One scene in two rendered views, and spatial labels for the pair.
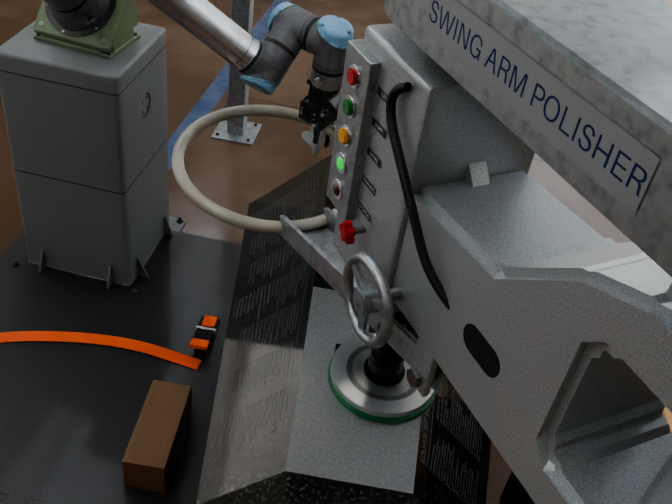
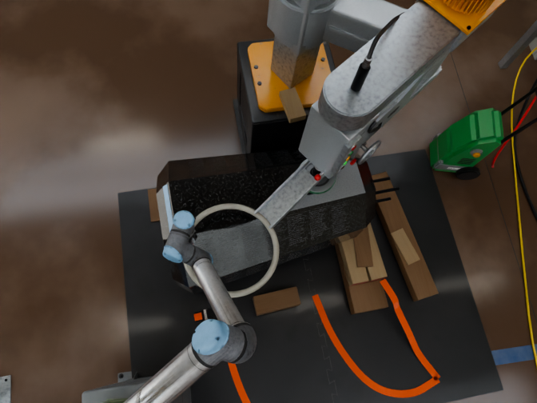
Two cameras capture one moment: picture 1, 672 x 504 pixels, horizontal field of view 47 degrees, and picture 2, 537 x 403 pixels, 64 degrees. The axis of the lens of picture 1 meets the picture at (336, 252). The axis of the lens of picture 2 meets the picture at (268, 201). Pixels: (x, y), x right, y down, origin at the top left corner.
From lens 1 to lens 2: 2.12 m
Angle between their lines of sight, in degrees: 61
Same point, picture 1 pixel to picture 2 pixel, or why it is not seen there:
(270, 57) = (201, 253)
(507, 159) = not seen: hidden behind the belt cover
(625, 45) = (414, 48)
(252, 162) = (33, 365)
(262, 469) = (361, 203)
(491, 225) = not seen: hidden behind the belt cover
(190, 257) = (152, 352)
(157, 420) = (276, 301)
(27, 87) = not seen: outside the picture
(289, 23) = (184, 246)
